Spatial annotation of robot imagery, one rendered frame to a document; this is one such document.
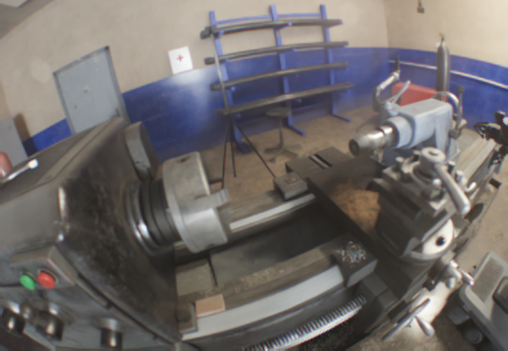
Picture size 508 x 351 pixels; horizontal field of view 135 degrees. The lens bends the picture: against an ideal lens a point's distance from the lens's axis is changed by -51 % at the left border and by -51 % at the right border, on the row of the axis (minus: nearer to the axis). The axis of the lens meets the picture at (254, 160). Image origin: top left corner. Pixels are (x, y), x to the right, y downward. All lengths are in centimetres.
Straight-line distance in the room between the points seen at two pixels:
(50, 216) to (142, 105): 330
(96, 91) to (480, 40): 641
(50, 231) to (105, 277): 12
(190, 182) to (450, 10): 488
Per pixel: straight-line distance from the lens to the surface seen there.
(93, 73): 373
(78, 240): 36
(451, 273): 71
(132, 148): 65
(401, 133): 82
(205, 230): 47
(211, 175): 59
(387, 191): 55
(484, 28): 468
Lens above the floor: 141
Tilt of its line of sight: 28 degrees down
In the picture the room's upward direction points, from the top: 11 degrees counter-clockwise
